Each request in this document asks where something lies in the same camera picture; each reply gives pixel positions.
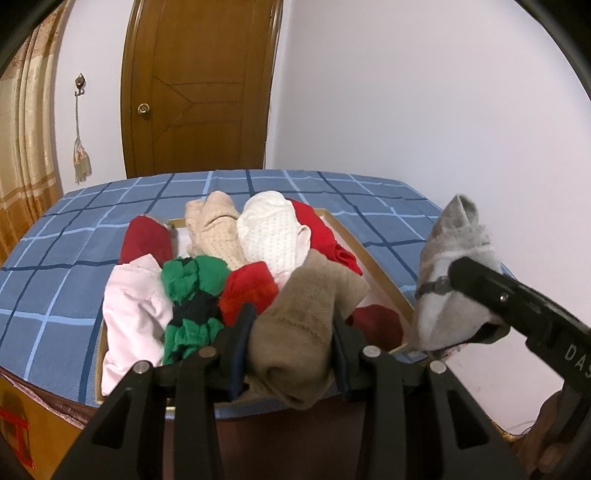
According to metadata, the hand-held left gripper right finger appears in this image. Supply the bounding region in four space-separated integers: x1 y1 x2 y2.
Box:
331 311 527 480

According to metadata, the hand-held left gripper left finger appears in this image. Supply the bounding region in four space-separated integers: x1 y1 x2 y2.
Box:
69 302 258 480

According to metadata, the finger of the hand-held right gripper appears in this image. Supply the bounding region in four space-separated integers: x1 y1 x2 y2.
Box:
462 323 511 344
449 256 532 325

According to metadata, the grey white sock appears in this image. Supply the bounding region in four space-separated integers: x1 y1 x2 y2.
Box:
406 194 511 352

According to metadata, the brown sock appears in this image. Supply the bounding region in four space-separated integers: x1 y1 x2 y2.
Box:
249 249 370 411

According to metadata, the maroon underwear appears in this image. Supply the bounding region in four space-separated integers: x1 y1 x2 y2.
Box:
348 302 404 354

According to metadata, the small red underwear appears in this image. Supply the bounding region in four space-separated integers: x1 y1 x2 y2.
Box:
218 261 280 326

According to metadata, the green black underwear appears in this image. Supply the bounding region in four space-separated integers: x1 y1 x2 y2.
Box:
161 256 230 365

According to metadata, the pale pink underwear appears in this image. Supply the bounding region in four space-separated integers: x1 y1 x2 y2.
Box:
102 254 174 398

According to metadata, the white dotted underwear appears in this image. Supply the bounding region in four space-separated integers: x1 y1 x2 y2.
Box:
237 191 311 284

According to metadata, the white cardboard tray box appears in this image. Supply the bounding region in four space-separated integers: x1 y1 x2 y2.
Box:
95 208 415 407

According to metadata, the large red underwear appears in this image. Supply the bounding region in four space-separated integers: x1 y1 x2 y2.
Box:
288 199 364 277

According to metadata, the beige dotted underwear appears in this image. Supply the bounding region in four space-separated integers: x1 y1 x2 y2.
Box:
185 191 245 271

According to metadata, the dark red grey-trimmed underwear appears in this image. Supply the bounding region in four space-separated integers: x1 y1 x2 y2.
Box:
119 216 175 266

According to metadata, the person's right forearm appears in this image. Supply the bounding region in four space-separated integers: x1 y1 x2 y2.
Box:
524 391 583 476

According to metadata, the purple bed skirt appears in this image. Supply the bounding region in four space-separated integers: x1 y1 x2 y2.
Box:
9 369 109 423

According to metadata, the blue checked bed sheet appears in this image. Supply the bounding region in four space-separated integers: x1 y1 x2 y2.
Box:
0 170 455 404

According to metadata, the brown cardboard box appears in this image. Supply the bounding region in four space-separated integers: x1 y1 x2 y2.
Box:
0 374 81 476

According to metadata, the curtain tieback tassel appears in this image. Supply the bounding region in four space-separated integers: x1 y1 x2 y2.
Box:
71 92 93 185

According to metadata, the brown wooden door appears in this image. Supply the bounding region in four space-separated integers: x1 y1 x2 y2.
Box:
121 0 283 178

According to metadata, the beige striped curtain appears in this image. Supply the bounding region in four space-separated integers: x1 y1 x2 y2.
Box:
0 0 70 266

